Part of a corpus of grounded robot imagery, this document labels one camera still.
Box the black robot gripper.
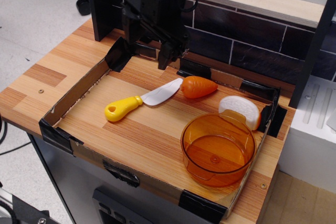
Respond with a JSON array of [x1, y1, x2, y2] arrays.
[[122, 0, 190, 70]]

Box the orange plastic toy carrot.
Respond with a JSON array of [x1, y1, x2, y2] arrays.
[[180, 76, 218, 99]]

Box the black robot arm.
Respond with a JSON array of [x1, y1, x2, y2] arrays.
[[122, 0, 190, 70]]

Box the taped cardboard fence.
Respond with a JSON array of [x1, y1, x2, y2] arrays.
[[38, 42, 285, 223]]

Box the transparent orange plastic pot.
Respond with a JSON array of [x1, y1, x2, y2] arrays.
[[181, 110, 257, 187]]

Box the black brick pattern backsplash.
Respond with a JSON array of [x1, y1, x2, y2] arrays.
[[87, 0, 336, 86]]

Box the black caster wheel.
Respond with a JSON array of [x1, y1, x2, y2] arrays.
[[76, 0, 91, 16]]

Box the white toy food slice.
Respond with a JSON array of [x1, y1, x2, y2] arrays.
[[218, 95, 261, 131]]

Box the white block with grooves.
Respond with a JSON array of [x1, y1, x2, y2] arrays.
[[279, 76, 335, 192]]

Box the yellow handled white toy knife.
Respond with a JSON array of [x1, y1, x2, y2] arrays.
[[104, 78, 183, 122]]

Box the black floor cable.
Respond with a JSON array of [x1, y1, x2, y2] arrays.
[[0, 119, 32, 156]]

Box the black metal bracket with screw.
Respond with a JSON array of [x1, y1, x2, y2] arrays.
[[1, 195, 54, 223]]

